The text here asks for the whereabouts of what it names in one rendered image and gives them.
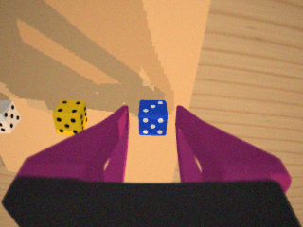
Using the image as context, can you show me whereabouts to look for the blue dice with white pips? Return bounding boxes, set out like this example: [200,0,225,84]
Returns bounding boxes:
[138,100,168,136]

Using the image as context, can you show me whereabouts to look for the white dice with black pips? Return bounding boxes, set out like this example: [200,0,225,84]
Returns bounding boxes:
[0,100,21,133]

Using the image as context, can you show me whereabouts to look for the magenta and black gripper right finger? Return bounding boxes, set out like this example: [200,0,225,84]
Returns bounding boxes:
[175,105,292,193]

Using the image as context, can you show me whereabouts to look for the orange mat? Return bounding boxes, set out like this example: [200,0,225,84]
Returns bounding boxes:
[0,0,211,183]

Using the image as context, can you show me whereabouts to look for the yellow die with black pips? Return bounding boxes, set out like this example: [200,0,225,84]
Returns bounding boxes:
[52,99,88,135]

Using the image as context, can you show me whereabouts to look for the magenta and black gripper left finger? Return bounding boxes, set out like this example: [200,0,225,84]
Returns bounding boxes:
[13,105,130,183]

